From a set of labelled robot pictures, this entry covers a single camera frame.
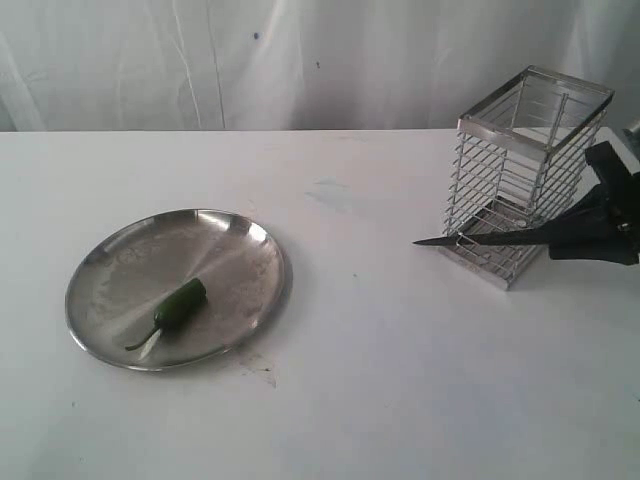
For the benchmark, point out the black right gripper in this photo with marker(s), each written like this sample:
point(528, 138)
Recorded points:
point(576, 233)

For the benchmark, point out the black knife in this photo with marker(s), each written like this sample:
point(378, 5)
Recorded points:
point(521, 237)

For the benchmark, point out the steel wire utensil holder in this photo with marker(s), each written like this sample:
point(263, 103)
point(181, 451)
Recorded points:
point(519, 160)

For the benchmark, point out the green chili pepper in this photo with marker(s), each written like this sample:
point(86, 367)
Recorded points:
point(175, 310)

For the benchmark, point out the round steel plate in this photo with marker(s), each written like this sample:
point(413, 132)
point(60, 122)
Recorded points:
point(114, 291)

